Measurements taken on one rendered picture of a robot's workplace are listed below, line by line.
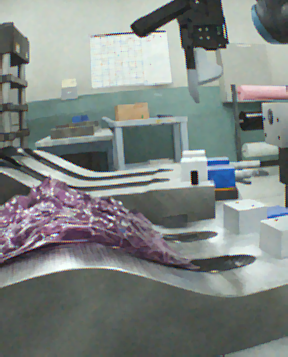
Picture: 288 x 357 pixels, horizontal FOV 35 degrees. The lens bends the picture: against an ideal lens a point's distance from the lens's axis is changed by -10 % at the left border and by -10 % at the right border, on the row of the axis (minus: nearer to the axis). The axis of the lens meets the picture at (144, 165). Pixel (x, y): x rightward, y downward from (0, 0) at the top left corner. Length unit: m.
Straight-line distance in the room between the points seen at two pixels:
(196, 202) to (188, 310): 0.32
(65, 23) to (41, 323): 6.97
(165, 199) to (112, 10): 6.66
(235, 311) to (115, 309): 0.09
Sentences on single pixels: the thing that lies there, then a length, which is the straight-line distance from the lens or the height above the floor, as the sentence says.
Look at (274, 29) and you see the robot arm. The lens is 1.09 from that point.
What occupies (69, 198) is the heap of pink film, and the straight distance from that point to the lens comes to 0.47.
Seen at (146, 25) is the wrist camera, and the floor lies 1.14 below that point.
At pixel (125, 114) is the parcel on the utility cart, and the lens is 6.47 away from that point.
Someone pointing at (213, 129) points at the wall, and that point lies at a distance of 7.25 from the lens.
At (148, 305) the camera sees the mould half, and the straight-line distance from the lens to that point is 0.32.
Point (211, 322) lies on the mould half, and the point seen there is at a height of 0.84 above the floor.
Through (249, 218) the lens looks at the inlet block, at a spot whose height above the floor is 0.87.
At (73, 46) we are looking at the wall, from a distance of 7.14.
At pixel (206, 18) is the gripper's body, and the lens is 0.78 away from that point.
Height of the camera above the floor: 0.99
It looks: 6 degrees down
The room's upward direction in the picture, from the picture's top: 4 degrees counter-clockwise
